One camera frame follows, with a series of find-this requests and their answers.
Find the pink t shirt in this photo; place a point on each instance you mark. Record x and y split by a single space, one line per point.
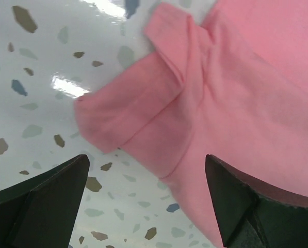
235 87

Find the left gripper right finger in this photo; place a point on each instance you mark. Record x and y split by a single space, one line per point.
253 213

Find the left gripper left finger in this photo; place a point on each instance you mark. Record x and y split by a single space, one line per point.
40 212

